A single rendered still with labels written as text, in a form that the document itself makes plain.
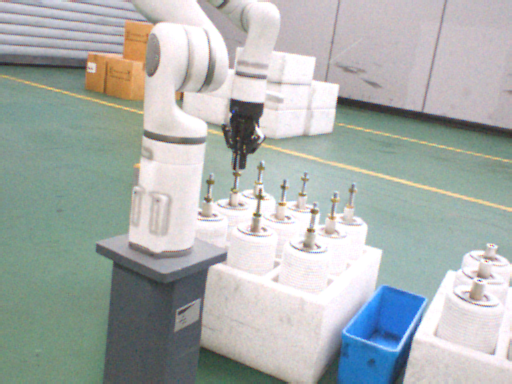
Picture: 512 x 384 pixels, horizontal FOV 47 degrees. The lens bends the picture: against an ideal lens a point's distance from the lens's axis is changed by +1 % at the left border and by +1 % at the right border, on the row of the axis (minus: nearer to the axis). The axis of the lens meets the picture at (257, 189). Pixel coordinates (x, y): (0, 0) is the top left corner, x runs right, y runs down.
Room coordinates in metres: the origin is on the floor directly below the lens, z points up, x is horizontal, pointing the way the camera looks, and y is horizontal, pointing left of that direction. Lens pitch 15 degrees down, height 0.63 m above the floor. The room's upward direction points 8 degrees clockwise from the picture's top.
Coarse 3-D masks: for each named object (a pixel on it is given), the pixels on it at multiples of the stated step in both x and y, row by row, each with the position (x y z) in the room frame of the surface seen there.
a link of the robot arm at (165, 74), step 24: (168, 24) 0.82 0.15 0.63; (168, 48) 0.79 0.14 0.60; (192, 48) 0.80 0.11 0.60; (168, 72) 0.79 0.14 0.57; (192, 72) 0.80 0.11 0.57; (144, 96) 0.84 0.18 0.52; (168, 96) 0.79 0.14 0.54; (144, 120) 0.83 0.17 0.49; (168, 120) 0.79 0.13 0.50; (192, 120) 0.82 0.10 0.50
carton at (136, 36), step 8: (128, 24) 4.88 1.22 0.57; (136, 24) 4.84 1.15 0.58; (144, 24) 4.79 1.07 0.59; (152, 24) 4.80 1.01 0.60; (128, 32) 4.88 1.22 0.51; (136, 32) 4.83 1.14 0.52; (144, 32) 4.79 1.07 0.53; (128, 40) 4.88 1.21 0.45; (136, 40) 4.83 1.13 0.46; (144, 40) 4.78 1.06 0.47; (128, 48) 4.87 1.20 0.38; (136, 48) 4.83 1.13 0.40; (144, 48) 4.78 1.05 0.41; (128, 56) 4.87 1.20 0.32; (136, 56) 4.82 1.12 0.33; (144, 56) 4.78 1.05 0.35
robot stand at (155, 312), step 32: (128, 256) 0.78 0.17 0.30; (192, 256) 0.82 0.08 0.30; (224, 256) 0.85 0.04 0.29; (128, 288) 0.79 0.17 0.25; (160, 288) 0.77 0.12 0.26; (192, 288) 0.81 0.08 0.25; (128, 320) 0.79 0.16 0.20; (160, 320) 0.77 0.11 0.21; (192, 320) 0.82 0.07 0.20; (128, 352) 0.78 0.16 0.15; (160, 352) 0.77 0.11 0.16; (192, 352) 0.83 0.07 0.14
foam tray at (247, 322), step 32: (224, 288) 1.06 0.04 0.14; (256, 288) 1.03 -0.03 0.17; (288, 288) 1.02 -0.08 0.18; (352, 288) 1.13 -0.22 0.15; (224, 320) 1.06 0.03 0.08; (256, 320) 1.03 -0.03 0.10; (288, 320) 1.00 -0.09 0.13; (320, 320) 0.98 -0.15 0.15; (224, 352) 1.06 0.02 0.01; (256, 352) 1.03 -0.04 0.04; (288, 352) 1.00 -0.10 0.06; (320, 352) 1.00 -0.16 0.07
